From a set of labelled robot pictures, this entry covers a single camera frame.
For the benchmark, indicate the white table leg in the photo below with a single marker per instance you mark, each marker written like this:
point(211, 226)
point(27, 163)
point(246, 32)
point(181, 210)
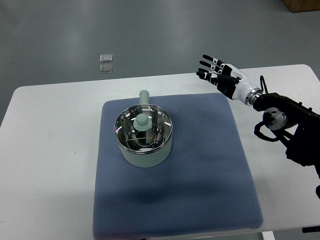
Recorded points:
point(267, 235)

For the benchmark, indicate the upper metal floor plate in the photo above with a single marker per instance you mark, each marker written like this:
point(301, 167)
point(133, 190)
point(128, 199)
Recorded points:
point(106, 58)

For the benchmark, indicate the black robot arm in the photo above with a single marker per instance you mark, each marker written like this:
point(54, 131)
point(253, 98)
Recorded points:
point(295, 126)

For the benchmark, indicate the brown cardboard box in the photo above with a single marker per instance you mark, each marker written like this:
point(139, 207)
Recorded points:
point(298, 6)

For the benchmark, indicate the metal floor plate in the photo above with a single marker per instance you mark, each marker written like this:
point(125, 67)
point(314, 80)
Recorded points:
point(106, 68)
point(106, 58)

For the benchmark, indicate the lower metal floor plate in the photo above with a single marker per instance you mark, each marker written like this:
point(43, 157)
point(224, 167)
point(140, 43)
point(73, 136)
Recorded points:
point(106, 68)

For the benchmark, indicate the green pot with handle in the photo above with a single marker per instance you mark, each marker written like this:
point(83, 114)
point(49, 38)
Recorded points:
point(147, 160)

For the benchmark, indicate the blue quilted mat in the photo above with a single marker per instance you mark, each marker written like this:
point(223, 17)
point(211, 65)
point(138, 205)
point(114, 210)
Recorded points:
point(204, 185)

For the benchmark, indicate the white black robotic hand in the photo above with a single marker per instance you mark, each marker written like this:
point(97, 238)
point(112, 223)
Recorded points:
point(229, 80)

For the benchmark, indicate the glass lid with green knob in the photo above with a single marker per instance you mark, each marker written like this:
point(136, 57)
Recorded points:
point(143, 128)

